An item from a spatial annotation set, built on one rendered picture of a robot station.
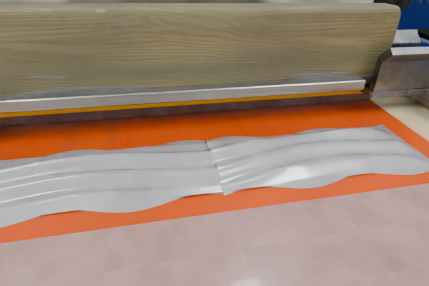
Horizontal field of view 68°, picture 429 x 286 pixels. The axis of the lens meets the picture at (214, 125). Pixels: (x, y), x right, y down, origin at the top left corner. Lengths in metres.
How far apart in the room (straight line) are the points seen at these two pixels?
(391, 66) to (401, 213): 0.15
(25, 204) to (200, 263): 0.12
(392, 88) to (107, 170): 0.28
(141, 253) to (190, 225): 0.03
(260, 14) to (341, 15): 0.08
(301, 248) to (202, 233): 0.06
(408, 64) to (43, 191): 0.33
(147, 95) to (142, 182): 0.08
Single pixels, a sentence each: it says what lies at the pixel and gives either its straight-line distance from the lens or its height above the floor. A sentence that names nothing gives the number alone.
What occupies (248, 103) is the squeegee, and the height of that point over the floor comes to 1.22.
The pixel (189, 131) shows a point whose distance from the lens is 0.29.
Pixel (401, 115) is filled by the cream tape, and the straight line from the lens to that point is 0.39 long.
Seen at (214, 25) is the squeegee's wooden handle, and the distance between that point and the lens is 0.27.
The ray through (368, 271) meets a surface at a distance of 0.21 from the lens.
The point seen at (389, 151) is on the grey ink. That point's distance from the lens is 0.31.
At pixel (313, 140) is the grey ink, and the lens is 0.29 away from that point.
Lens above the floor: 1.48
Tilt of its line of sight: 60 degrees down
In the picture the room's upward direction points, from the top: 17 degrees clockwise
